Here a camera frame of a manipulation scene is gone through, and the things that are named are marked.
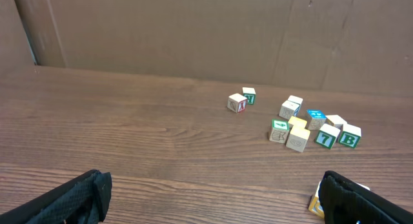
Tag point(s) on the white block teal side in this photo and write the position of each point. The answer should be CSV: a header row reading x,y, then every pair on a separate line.
x,y
327,136

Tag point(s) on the white letter block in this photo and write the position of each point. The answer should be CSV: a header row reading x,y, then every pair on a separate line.
x,y
335,121

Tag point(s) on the white block far top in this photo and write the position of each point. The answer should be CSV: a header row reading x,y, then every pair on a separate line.
x,y
295,99

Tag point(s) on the white cream block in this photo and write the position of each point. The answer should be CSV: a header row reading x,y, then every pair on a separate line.
x,y
315,206

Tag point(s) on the white block green side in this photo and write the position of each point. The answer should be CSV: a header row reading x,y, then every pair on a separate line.
x,y
250,94

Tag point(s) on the white block red side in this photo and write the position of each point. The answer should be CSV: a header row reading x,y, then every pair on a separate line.
x,y
237,103

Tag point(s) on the cardboard backdrop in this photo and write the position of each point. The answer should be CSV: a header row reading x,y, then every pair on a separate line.
x,y
336,45

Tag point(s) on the blue top block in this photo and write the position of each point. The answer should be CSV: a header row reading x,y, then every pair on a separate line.
x,y
315,119

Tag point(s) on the yellow block lower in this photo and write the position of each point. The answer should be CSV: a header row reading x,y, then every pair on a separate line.
x,y
297,139

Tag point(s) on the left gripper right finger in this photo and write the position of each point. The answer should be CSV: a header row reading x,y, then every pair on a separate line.
x,y
344,201

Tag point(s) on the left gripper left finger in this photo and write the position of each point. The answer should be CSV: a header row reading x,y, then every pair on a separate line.
x,y
84,199

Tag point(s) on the yellow block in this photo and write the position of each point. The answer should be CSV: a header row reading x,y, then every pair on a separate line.
x,y
295,121
297,139

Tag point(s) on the yellow block upper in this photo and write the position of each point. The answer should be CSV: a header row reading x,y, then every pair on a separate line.
x,y
295,121

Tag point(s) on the white block green edge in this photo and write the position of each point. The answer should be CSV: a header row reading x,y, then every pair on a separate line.
x,y
349,136

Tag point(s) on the green number four block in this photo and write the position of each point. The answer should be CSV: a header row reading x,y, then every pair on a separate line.
x,y
279,131

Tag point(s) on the white block blue side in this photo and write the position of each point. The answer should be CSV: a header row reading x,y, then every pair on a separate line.
x,y
288,109

